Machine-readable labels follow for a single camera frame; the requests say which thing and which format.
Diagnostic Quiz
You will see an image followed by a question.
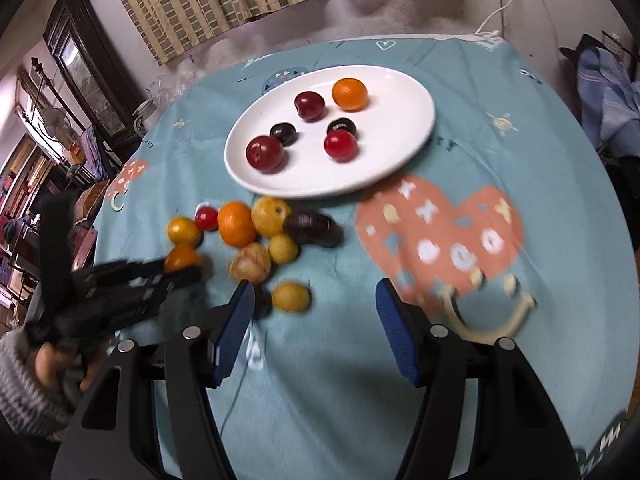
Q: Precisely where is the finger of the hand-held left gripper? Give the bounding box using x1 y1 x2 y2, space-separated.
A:
72 258 168 286
85 266 205 311

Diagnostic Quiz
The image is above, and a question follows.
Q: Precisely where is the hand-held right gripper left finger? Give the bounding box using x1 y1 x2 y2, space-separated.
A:
52 279 257 480

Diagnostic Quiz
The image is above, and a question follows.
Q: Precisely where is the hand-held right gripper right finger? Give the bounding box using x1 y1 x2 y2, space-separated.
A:
375 278 583 480

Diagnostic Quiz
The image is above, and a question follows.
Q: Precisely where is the orange kumquat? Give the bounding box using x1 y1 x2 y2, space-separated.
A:
164 243 203 273

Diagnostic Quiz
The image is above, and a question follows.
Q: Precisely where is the yellow-orange kumquat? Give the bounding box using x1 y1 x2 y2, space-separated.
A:
166 216 203 248

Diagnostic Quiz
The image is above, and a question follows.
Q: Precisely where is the small yellow plum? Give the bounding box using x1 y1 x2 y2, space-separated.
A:
271 281 312 314
268 234 300 266

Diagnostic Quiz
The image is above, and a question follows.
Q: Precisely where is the small red cherry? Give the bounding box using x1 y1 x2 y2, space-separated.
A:
194 206 220 232

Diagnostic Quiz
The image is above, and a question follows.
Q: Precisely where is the brown walnut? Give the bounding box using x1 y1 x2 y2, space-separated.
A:
227 242 273 285

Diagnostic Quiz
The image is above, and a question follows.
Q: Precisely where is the orange tangerine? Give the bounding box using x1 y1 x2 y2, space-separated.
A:
217 201 258 248
332 77 369 113

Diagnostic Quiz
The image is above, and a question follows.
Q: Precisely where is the large yellow plum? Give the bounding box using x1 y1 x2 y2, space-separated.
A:
250 196 292 237

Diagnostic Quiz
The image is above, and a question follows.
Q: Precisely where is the large dark purple plum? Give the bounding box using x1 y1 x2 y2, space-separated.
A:
282 211 345 249

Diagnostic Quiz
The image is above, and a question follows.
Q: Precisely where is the white oval plate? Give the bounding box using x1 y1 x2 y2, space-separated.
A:
223 65 436 199

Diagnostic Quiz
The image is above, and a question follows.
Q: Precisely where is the person's left forearm grey sleeve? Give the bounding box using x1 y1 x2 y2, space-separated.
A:
0 330 76 441

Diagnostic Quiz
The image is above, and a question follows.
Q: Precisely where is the person's left hand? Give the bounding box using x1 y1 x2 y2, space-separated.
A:
30 342 108 393

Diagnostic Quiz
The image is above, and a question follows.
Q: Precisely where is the brown wooden box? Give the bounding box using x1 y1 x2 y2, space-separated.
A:
75 180 110 221

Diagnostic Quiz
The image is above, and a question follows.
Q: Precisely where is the purple cloth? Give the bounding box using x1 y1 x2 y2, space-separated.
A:
80 127 106 181

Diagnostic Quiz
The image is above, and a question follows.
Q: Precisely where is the blue printed tablecloth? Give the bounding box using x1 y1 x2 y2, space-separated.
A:
92 34 636 480

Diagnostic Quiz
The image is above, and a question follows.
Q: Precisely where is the red plum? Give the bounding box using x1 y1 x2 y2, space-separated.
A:
245 135 287 175
323 129 360 163
294 90 327 123

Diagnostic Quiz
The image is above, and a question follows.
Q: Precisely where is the dark wooden framed cabinet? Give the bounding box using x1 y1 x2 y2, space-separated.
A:
42 0 146 148

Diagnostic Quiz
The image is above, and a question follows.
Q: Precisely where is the clear plastic bag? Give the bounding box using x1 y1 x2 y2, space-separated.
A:
147 67 201 111

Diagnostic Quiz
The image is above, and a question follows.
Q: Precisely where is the light blue cloth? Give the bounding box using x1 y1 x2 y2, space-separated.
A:
577 45 640 151

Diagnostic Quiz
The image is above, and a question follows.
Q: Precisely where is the white power cable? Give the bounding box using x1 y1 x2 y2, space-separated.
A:
472 0 521 37

